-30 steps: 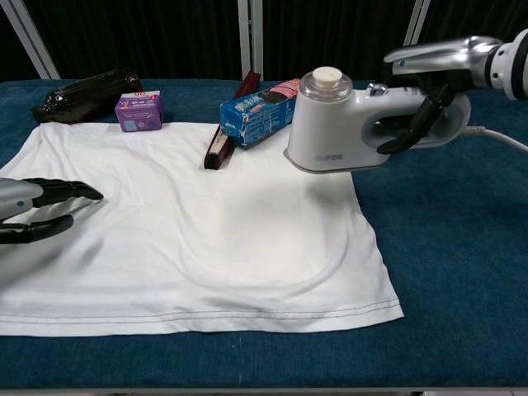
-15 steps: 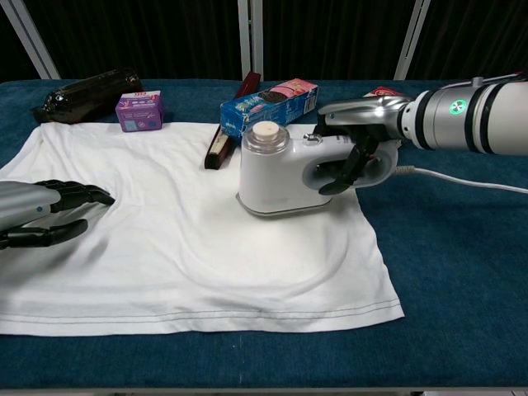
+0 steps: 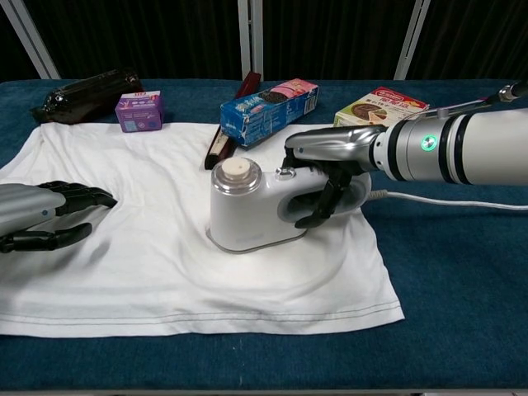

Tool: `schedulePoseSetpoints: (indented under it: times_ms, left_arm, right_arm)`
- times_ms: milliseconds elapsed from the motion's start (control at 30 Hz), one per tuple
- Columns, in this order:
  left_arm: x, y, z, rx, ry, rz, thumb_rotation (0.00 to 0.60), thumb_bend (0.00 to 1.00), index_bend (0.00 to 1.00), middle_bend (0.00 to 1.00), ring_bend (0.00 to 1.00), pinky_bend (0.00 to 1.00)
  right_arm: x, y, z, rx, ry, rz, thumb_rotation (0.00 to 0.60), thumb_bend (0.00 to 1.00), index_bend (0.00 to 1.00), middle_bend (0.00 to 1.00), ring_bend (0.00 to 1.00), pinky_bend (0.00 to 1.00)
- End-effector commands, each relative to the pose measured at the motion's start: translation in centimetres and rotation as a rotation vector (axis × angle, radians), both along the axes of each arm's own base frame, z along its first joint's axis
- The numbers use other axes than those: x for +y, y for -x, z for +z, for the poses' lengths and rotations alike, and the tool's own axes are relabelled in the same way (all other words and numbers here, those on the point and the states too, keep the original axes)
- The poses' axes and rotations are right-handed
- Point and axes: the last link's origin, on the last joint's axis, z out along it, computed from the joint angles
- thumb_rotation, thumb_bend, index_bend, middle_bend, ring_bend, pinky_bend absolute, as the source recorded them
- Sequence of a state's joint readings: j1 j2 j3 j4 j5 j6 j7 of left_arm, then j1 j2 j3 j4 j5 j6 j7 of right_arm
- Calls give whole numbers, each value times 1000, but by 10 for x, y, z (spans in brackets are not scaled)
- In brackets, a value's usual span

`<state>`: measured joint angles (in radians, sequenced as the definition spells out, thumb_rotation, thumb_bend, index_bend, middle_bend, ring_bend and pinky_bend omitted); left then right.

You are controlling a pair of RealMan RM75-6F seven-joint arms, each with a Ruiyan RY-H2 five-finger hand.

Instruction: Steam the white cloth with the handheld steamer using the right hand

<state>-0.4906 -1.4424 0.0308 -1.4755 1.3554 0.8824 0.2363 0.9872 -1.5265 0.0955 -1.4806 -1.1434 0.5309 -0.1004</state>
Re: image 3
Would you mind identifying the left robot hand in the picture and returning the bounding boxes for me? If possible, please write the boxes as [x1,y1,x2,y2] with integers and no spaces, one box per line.
[0,180,119,254]

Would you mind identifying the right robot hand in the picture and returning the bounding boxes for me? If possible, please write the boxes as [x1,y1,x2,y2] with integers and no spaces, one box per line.
[280,125,389,229]

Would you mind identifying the white handheld device with cord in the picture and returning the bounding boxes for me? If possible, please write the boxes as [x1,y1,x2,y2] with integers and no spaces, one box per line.
[205,158,372,254]

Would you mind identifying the white cloth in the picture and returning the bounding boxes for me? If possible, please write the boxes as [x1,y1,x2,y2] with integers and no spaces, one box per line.
[0,121,407,340]

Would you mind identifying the grey cable with strain relief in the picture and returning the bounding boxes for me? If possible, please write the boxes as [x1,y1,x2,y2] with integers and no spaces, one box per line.
[365,189,528,212]

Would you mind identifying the cake picture snack box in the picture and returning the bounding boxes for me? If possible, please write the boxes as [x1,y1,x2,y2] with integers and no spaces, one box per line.
[332,86,431,130]

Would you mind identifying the blue pink cookie box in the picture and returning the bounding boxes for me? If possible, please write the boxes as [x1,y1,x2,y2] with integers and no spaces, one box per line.
[219,78,320,149]

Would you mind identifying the black curtain panel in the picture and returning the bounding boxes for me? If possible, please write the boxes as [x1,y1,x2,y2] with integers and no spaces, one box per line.
[262,0,414,81]
[405,0,528,83]
[0,0,41,82]
[7,0,241,81]

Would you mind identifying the dark red folding fan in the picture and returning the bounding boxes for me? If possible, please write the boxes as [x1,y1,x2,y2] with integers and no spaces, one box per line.
[203,71,263,171]

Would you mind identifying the dark plastic bottle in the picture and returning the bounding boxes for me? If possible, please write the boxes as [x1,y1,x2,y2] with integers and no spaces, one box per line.
[30,68,146,125]

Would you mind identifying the small purple box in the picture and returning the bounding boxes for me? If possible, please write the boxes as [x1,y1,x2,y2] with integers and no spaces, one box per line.
[115,90,167,134]

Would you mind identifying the blue table mat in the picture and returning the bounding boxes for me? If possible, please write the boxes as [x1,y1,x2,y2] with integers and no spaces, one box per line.
[0,78,528,393]

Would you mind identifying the grey metal frame post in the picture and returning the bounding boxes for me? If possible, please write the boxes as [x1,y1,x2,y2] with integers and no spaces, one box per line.
[237,0,264,82]
[393,0,432,81]
[0,0,62,81]

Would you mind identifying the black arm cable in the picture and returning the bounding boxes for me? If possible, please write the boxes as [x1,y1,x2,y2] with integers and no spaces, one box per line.
[428,81,528,117]

